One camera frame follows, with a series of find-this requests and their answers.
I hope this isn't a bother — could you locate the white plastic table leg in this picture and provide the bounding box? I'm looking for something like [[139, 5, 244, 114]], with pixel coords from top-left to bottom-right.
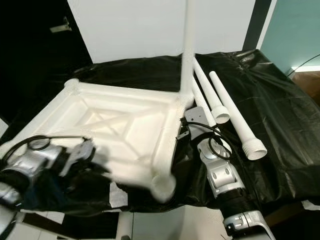
[[192, 57, 231, 125], [191, 77, 211, 126], [209, 70, 268, 162], [177, 0, 198, 108]]

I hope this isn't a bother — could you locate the white plastic table top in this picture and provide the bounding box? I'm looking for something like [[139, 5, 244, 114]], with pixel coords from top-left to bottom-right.
[[0, 79, 196, 203]]

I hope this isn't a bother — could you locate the black plastic cover sheet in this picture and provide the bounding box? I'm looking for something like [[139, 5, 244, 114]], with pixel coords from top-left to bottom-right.
[[0, 49, 320, 213]]

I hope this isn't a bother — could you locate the brown wooden furniture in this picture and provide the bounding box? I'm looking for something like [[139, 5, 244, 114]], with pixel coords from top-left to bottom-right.
[[292, 70, 320, 93]]

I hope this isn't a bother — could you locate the black door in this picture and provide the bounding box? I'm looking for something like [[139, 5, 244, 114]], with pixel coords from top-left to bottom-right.
[[0, 0, 91, 121]]

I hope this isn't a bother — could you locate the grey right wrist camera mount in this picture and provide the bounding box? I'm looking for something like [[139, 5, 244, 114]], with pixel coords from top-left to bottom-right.
[[182, 106, 212, 128]]

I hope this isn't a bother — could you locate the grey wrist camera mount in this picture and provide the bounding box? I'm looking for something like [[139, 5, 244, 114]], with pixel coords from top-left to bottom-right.
[[182, 106, 212, 128], [57, 140, 96, 178]]

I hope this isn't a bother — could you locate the white support table post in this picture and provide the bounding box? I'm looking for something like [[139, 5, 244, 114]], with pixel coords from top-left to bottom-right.
[[116, 210, 133, 240]]

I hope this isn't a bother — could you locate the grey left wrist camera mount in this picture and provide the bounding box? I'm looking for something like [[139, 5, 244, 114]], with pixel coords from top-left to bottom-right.
[[57, 140, 96, 178]]

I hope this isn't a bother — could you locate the black vertical wall strip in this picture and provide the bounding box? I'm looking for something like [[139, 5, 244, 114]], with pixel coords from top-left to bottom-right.
[[242, 0, 276, 52]]

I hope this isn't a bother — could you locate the silver door handle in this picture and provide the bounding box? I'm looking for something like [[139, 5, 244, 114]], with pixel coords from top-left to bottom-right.
[[49, 16, 73, 33]]

